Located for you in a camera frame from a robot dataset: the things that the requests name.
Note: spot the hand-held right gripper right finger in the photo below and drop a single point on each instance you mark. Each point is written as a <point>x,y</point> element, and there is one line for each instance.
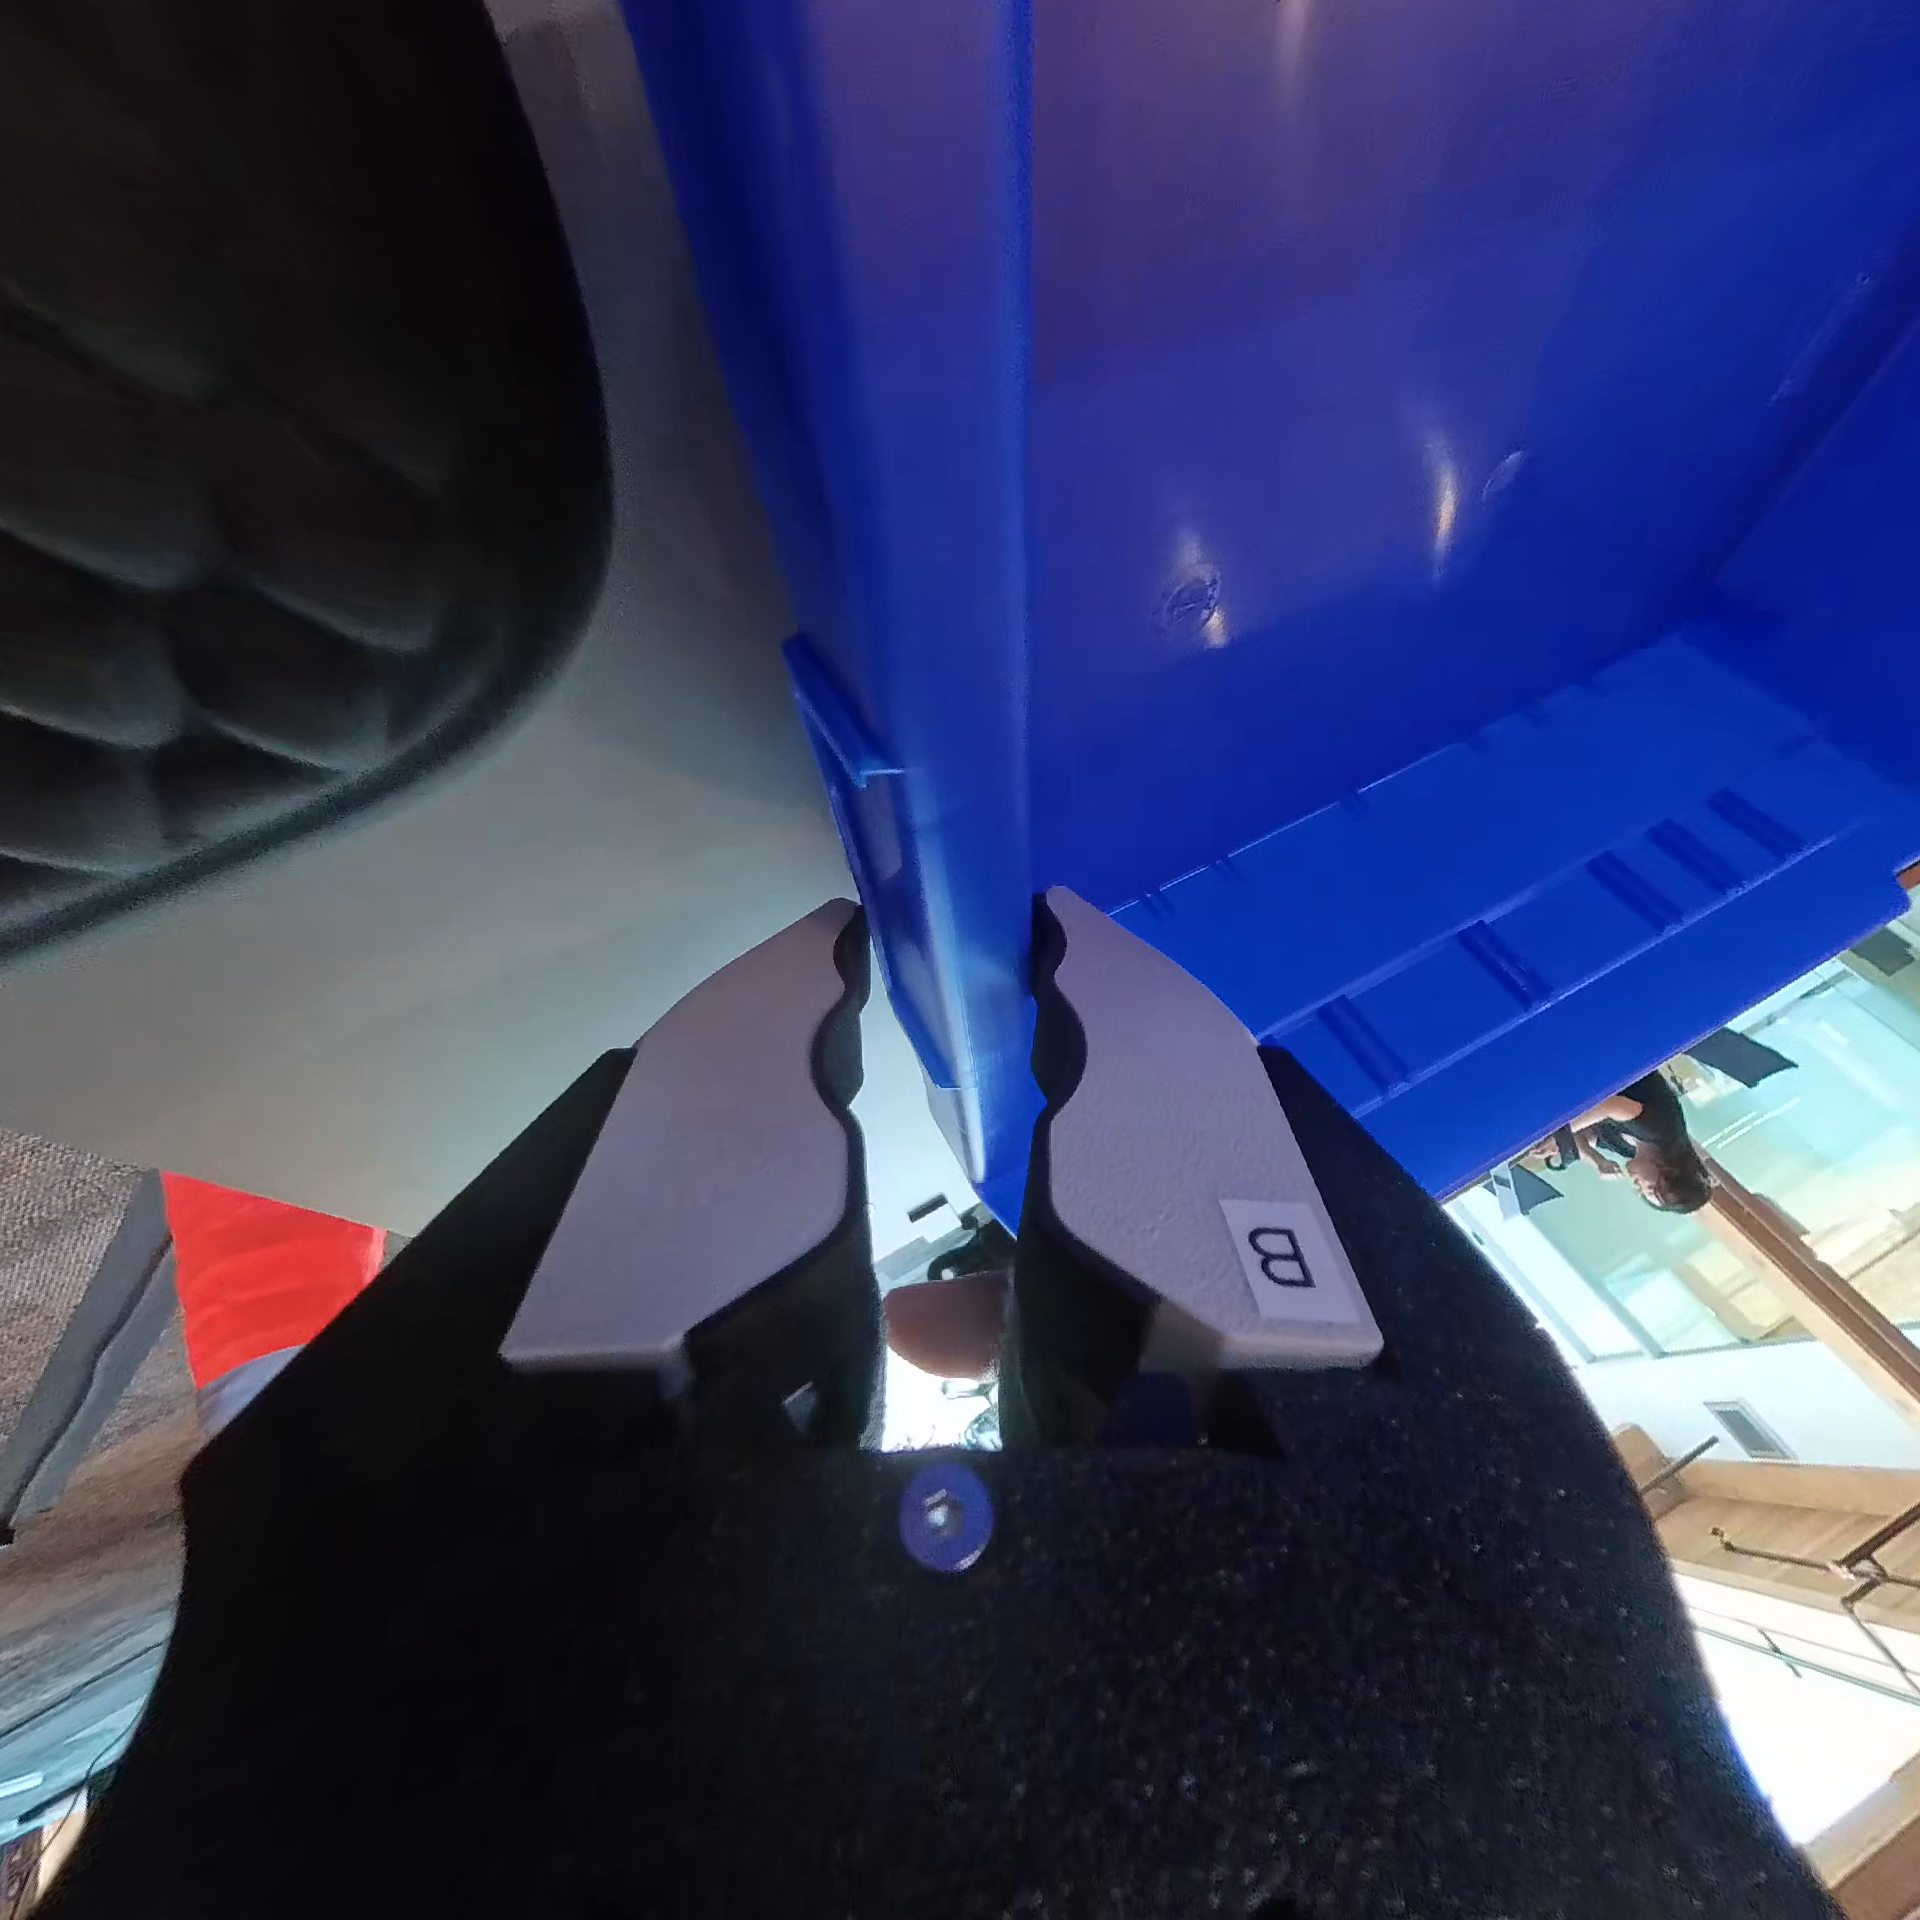
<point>1186,1155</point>

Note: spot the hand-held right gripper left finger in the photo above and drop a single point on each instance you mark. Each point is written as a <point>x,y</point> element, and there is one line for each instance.
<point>674,1170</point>

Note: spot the blue plastic bin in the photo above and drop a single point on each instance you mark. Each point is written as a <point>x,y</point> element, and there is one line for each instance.
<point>1352,450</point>

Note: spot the orange traffic cone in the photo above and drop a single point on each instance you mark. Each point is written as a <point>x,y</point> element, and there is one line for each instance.
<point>270,1276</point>

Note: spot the black textured armrest pad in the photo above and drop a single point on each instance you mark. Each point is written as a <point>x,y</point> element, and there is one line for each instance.
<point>270,450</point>

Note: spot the black office chair frame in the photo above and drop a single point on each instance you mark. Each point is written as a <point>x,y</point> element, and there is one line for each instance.
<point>92,1350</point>

